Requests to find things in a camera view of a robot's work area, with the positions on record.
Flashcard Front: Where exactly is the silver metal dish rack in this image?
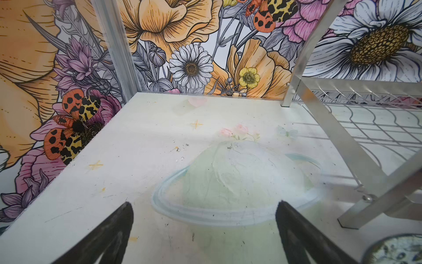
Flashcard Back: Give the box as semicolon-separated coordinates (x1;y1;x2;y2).
282;1;422;229

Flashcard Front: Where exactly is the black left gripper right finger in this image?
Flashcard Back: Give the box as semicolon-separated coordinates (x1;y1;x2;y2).
275;201;357;264

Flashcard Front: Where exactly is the green geometric pattern bowl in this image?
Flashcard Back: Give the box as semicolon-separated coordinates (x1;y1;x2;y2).
361;234;422;264

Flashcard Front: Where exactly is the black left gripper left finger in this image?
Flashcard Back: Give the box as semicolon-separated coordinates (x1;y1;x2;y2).
54;202;134;264

